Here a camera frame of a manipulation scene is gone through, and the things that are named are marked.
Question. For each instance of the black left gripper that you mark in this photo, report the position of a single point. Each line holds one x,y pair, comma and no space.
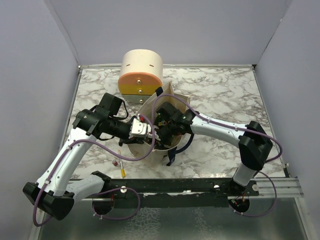
132,140

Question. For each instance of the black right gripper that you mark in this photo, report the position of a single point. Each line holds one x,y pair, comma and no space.
167,144

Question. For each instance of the cream canvas tote bag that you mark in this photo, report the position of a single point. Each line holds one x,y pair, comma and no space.
156,156

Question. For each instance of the green glass bottle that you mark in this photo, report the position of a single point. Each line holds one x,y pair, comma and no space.
160,122

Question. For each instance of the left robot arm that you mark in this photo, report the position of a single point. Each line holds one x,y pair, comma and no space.
52,192

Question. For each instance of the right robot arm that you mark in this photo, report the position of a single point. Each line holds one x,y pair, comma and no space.
251,139

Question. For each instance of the yellow capped pen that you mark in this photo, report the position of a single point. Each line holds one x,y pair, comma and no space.
123,173

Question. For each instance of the round drawer storage box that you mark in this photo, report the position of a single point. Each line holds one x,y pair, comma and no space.
141,73

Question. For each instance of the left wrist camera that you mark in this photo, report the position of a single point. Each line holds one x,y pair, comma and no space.
139,129

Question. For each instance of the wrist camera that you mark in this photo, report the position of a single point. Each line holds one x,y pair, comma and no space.
139,129
154,133

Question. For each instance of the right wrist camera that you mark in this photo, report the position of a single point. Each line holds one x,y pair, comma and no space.
154,133

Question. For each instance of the black mounting rail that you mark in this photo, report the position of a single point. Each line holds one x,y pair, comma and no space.
175,192

